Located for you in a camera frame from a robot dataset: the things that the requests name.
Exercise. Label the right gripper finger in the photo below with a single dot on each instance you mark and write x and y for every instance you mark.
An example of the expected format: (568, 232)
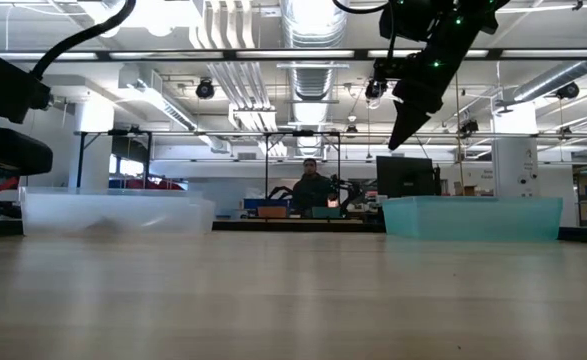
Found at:
(410, 120)

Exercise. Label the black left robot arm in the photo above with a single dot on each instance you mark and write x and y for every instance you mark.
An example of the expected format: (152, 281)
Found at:
(3, 85)

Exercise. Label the black background robot arm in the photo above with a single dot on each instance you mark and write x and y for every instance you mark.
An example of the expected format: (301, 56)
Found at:
(350, 192)
(278, 192)

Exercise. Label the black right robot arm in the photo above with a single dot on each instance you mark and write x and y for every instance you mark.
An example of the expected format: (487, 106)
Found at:
(423, 20)

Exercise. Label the black ceiling spotlight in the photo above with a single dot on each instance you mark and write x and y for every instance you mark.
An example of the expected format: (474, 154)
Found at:
(374, 90)
(205, 90)
(469, 127)
(568, 91)

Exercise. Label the black computer monitor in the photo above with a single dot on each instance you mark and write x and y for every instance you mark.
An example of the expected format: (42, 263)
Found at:
(405, 177)

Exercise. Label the white round column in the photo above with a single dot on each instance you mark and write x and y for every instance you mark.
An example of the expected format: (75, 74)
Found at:
(93, 165)
(515, 170)

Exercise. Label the teal-green plastic bin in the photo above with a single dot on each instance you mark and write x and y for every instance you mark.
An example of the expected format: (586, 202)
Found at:
(473, 220)

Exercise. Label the person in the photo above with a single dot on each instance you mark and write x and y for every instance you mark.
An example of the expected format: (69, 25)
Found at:
(313, 192)

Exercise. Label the teal background box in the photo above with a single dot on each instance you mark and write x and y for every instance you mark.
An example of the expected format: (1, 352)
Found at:
(327, 212)

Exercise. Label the orange background box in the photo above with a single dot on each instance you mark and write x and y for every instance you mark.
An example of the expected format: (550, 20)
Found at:
(272, 212)

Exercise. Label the white ceiling pipes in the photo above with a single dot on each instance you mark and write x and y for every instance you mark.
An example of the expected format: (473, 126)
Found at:
(233, 75)

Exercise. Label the clear plastic bin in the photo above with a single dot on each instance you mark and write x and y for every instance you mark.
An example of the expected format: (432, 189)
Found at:
(123, 212)

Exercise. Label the silver ribbed ceiling duct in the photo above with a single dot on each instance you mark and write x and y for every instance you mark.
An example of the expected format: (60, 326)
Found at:
(313, 80)

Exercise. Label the silver slanted ceiling duct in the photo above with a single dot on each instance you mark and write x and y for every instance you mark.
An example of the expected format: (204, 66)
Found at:
(548, 82)

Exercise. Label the black ceiling light rail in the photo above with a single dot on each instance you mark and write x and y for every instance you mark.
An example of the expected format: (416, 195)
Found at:
(293, 53)

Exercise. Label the black background rig frame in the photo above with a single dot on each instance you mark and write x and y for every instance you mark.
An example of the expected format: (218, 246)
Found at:
(265, 165)

